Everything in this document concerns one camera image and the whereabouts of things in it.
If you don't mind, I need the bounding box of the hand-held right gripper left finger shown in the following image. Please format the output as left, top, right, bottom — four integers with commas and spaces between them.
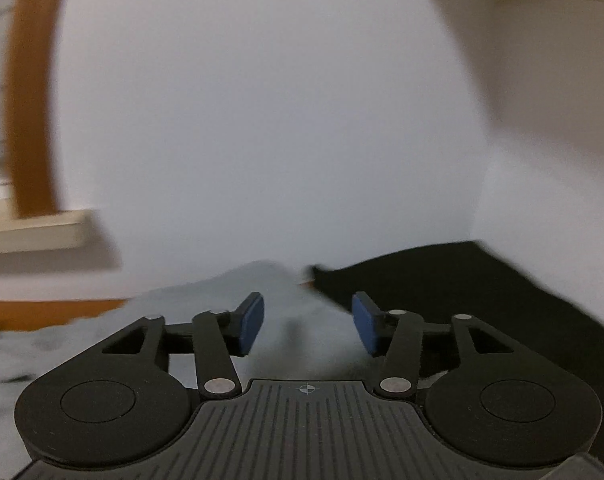
99, 291, 266, 402

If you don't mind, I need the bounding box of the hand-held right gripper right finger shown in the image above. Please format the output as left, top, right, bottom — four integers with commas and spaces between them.
351, 291, 521, 402

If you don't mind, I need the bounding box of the grey sweatshirt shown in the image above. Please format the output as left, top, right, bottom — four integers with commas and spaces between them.
0, 259, 383, 466

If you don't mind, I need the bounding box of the black folded garment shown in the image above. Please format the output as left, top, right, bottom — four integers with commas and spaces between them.
306, 239, 604, 461

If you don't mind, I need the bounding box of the beige windowsill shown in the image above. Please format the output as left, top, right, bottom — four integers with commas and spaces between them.
0, 207, 123, 273

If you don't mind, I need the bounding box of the wooden window frame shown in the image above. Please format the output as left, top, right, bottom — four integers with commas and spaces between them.
4, 0, 78, 221

